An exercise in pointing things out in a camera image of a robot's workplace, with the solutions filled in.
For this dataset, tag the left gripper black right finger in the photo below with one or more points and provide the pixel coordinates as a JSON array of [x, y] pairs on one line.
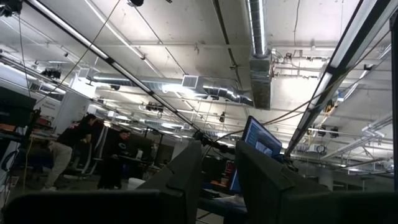
[[264, 186]]

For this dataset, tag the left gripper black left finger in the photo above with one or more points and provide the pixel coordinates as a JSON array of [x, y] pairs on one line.
[[183, 174]]

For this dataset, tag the computer monitor with blue screen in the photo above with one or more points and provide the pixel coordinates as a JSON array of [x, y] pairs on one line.
[[259, 137]]

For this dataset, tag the person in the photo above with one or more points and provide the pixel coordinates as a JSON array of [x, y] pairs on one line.
[[70, 137], [116, 155]]

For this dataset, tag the long ceiling light bar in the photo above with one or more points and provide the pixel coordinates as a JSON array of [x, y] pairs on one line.
[[93, 48], [345, 56]]

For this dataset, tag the black storage rack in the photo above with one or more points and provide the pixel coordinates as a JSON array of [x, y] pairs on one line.
[[15, 105]]

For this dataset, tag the silver ventilation duct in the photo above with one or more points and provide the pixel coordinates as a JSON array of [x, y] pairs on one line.
[[217, 90], [258, 46]]

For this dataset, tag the black overhead camera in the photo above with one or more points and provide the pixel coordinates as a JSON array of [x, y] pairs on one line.
[[11, 7]]

